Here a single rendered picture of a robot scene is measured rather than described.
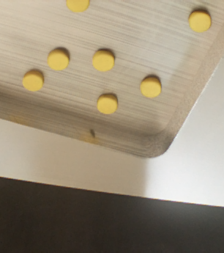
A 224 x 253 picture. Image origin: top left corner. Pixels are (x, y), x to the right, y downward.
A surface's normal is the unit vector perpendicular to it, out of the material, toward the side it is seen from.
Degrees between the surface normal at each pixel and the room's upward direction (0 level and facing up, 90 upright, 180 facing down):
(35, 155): 0
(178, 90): 0
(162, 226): 90
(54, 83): 0
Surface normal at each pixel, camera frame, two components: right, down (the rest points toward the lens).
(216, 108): -0.02, 0.67
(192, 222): 0.01, -0.74
